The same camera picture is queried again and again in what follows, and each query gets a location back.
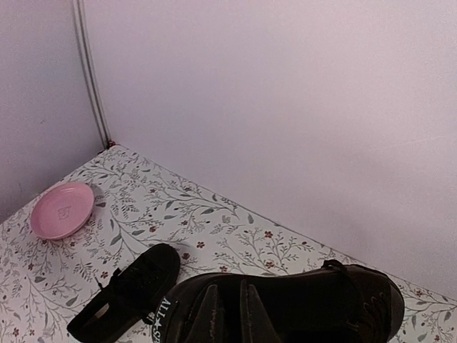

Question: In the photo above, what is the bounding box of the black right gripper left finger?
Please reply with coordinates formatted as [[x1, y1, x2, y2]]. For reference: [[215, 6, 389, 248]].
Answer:
[[185, 284, 229, 343]]

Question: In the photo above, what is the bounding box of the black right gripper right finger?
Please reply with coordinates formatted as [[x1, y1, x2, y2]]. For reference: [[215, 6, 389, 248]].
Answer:
[[240, 280, 281, 343]]

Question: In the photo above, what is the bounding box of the black canvas shoe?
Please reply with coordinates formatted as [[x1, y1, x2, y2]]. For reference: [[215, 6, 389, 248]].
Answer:
[[151, 259, 405, 342], [67, 243, 181, 342]]

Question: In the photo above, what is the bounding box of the pink plastic plate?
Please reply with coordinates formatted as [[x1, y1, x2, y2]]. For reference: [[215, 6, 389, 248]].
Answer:
[[30, 182, 95, 240]]

